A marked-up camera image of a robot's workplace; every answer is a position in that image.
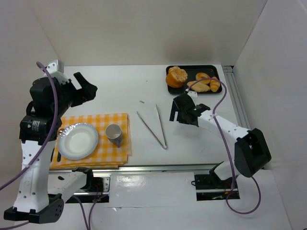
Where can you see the aluminium rail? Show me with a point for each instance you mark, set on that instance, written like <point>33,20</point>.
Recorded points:
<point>236,98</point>
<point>157,168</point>

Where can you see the white plate blue rim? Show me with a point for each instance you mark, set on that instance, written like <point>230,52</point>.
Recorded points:
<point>78,141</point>

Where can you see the glazed ring donut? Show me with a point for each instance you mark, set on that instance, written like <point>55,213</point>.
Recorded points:
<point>203,78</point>

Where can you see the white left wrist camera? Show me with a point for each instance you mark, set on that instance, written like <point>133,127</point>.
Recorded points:
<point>55,68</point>

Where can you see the metal tongs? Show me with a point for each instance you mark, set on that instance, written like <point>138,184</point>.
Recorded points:
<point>149,114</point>

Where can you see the aluminium rail right side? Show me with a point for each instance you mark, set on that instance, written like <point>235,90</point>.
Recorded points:
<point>236,98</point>

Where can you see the aluminium rail front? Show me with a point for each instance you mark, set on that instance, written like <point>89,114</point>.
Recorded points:
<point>157,168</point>

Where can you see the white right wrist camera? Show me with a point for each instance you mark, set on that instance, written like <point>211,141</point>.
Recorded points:
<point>191,93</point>

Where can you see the large orange round bread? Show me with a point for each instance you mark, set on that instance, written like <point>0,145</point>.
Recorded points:
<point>176,77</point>

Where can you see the purple grey mug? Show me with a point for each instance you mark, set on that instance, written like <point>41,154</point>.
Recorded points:
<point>114,134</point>

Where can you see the long oval bread roll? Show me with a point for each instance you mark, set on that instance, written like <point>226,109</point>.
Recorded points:
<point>198,87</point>

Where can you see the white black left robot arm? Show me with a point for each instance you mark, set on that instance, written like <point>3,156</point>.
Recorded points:
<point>40,200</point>

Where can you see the small croissant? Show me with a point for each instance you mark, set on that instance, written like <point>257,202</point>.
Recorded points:
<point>214,85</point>

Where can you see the yellow white checkered cloth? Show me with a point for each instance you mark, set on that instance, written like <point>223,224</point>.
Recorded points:
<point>106,154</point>

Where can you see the green handled knife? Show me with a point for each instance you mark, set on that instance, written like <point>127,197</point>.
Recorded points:
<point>51,158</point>

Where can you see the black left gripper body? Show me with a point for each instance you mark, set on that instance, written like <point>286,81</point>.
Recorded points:
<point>75,91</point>

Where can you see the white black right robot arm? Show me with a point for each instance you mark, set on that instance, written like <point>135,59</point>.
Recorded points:
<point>248,148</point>

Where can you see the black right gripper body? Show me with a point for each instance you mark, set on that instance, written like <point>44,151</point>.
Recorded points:
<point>181,110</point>

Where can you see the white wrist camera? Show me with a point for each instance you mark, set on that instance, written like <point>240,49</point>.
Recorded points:
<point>55,68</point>
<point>191,93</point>

